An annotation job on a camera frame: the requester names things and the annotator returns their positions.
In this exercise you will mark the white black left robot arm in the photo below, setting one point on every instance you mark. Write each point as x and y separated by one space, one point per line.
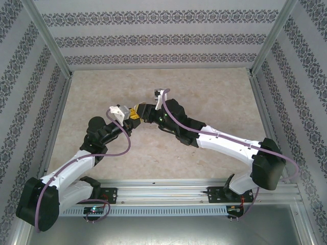
71 166

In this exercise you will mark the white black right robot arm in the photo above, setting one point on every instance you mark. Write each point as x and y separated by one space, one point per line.
224 145

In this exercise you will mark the left controller circuit board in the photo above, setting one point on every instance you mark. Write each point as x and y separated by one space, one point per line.
94 210

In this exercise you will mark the controller circuit board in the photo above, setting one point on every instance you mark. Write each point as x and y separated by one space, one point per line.
235 209
94 210

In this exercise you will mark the right controller circuit board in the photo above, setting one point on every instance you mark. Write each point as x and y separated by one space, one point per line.
235 209

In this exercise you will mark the grey sheet metal panel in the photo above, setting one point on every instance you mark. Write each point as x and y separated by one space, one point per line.
166 232

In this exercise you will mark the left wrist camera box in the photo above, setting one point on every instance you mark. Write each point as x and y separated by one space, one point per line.
118 112

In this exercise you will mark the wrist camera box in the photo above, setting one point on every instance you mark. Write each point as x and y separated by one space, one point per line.
118 112
159 102

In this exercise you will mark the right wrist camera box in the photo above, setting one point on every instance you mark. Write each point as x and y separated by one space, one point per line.
159 102

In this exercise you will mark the aluminium frame side rail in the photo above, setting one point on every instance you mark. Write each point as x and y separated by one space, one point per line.
65 94
265 114

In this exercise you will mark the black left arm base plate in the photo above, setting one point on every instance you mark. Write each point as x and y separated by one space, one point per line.
111 195

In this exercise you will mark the aluminium mounting rail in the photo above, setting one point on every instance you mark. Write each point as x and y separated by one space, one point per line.
166 194

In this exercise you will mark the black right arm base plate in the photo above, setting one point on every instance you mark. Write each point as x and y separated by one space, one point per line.
217 195

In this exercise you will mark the aluminium frame corner post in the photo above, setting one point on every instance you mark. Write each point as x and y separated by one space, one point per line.
272 38
49 38

